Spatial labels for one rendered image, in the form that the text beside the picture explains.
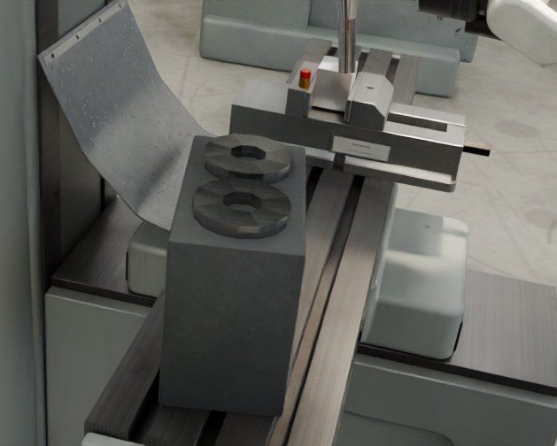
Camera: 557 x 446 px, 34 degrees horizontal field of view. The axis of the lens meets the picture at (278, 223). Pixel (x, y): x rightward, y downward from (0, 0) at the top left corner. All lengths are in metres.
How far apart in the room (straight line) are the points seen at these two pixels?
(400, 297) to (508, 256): 1.85
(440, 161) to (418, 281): 0.18
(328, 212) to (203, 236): 0.47
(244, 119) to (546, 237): 2.07
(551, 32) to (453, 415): 0.57
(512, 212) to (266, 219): 2.64
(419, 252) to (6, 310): 0.62
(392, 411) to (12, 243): 0.61
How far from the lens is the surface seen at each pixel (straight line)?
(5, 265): 1.37
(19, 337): 1.45
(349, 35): 1.26
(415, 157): 1.34
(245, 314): 0.82
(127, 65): 1.45
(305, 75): 1.33
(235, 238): 0.79
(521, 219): 3.37
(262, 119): 1.36
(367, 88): 1.38
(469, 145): 1.39
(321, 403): 0.92
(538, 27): 1.16
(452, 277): 1.36
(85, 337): 1.45
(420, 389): 1.36
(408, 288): 1.31
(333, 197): 1.28
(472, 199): 3.43
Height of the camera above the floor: 1.52
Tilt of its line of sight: 30 degrees down
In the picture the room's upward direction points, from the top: 7 degrees clockwise
